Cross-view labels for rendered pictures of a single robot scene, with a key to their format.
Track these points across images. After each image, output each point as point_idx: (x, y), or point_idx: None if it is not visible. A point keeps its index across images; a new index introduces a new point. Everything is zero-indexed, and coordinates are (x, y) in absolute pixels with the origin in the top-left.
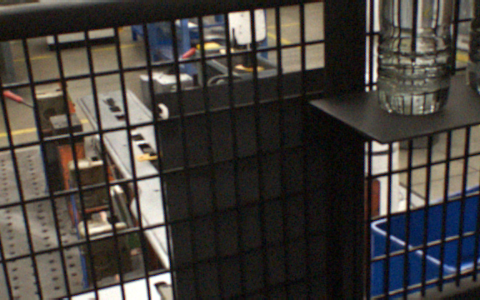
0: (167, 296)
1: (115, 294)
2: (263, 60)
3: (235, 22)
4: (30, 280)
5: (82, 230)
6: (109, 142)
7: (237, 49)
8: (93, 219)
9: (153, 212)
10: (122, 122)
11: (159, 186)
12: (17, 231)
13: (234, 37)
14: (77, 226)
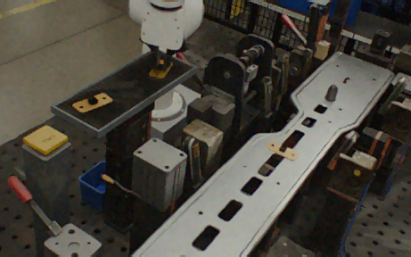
0: None
1: None
2: (123, 67)
3: (185, 22)
4: None
5: None
6: (282, 201)
7: (176, 53)
8: (387, 137)
9: (353, 111)
10: (223, 224)
11: (323, 123)
12: None
13: (184, 38)
14: (359, 205)
